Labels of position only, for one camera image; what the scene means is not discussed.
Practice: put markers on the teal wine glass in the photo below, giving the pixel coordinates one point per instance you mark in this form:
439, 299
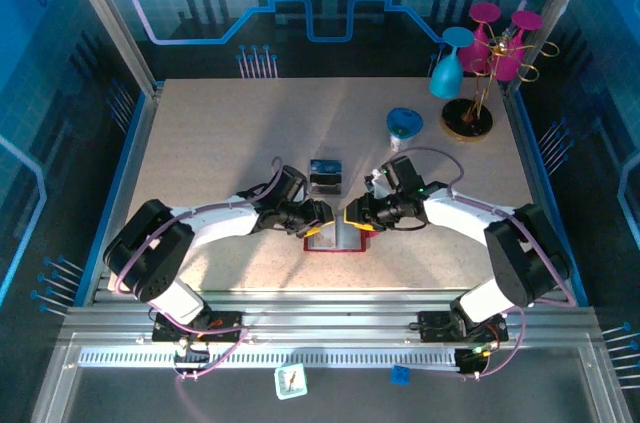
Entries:
446, 75

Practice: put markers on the black credit card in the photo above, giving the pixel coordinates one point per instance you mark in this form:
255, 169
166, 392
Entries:
326, 185

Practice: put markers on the clear cup with blue lid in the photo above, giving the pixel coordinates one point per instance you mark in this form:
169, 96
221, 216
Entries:
404, 123

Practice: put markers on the small blue cube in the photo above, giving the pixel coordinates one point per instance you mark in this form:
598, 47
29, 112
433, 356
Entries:
401, 375

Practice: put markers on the white square dial tag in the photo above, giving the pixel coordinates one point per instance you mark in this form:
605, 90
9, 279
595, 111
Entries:
291, 381

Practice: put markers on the aluminium frame post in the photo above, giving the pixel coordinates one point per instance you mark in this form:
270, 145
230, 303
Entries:
114, 23
550, 18

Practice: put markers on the black controller board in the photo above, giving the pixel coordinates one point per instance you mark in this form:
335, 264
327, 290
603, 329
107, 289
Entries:
470, 360
192, 358

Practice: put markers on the red card holder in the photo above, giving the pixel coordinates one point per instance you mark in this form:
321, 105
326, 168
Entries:
330, 241

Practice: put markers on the blue table side trim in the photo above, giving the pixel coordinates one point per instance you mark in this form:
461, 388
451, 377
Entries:
537, 168
124, 168

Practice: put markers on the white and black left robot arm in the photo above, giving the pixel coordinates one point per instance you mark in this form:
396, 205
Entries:
225, 223

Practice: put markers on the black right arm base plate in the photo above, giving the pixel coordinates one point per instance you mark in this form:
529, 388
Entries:
430, 325

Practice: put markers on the magenta wine glass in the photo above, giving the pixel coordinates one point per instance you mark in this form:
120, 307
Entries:
507, 65
475, 50

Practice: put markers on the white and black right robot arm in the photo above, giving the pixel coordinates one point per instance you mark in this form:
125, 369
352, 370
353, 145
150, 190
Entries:
450, 208

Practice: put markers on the aluminium frame rail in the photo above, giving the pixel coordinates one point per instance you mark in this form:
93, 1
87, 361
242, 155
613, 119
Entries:
325, 313

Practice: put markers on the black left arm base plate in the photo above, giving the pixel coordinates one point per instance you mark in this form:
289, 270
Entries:
227, 318

